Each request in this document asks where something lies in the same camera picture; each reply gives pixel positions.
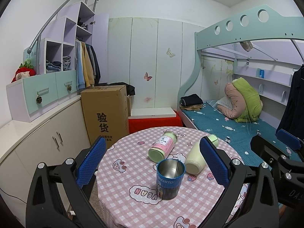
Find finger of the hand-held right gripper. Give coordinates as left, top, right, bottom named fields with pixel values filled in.
left=250, top=135, right=287, bottom=171
left=277, top=129, right=304, bottom=151

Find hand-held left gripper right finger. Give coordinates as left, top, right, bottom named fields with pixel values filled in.
left=199, top=136, right=280, bottom=228

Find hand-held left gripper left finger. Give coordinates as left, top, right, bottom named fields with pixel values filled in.
left=26, top=136, right=107, bottom=228

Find cream cup with green lid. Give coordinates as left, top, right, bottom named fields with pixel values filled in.
left=185, top=134, right=219, bottom=174

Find pink and green cup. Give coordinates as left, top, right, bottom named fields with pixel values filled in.
left=148, top=131, right=178, bottom=163

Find blue metal cup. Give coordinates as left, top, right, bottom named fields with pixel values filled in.
left=156, top=159, right=186, bottom=200

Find pink checked tablecloth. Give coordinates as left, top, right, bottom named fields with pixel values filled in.
left=96, top=126, right=250, bottom=228

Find dark hanging garment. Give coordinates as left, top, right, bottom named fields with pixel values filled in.
left=275, top=64, right=304, bottom=139

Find teal printed bed sheet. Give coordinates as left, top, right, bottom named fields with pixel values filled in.
left=179, top=100, right=304, bottom=163

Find large cardboard box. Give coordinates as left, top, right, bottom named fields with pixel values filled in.
left=80, top=85, right=130, bottom=146

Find green quilt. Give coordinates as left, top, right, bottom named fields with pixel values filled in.
left=232, top=78, right=263, bottom=123

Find cream low cabinet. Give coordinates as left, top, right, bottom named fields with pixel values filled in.
left=0, top=94, right=96, bottom=201

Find white pillow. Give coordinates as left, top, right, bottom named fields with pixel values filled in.
left=215, top=97, right=234, bottom=113

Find tan folded garment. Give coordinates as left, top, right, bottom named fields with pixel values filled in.
left=180, top=103, right=204, bottom=112

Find pink quilt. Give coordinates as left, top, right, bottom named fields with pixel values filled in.
left=217, top=82, right=248, bottom=122

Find dark folded garment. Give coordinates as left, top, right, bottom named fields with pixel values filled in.
left=180, top=93, right=204, bottom=106

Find white board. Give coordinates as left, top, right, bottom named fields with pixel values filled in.
left=129, top=107, right=177, bottom=118

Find black cloth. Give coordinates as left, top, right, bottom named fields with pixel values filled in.
left=108, top=82, right=136, bottom=97

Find teal drawer unit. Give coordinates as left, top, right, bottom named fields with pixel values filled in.
left=6, top=70, right=79, bottom=123

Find yellow hanging jacket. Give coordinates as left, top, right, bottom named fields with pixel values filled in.
left=81, top=42, right=95, bottom=88

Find light blue hanging shirt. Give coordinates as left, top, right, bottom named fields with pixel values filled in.
left=75, top=41, right=85, bottom=90

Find dark hanging jacket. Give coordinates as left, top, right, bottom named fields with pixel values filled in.
left=86, top=43, right=101, bottom=85

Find grey hanging cap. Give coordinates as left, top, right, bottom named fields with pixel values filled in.
left=240, top=40, right=253, bottom=52

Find folded grey clothes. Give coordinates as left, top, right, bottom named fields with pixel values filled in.
left=62, top=55, right=72, bottom=71

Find folded jeans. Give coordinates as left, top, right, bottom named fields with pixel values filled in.
left=45, top=60, right=62, bottom=74

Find strawberry plush toy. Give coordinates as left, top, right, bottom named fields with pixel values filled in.
left=11, top=60, right=36, bottom=83

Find teal bunk bed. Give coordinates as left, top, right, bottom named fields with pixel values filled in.
left=178, top=6, right=304, bottom=163

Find white wardrobe with butterfly decals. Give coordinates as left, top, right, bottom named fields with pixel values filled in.
left=108, top=17, right=207, bottom=111

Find purple stair cabinet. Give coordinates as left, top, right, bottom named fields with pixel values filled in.
left=22, top=1, right=110, bottom=77

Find grey handrail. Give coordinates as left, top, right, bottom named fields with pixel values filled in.
left=27, top=0, right=99, bottom=54

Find black cable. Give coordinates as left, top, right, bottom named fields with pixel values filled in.
left=0, top=187, right=27, bottom=204

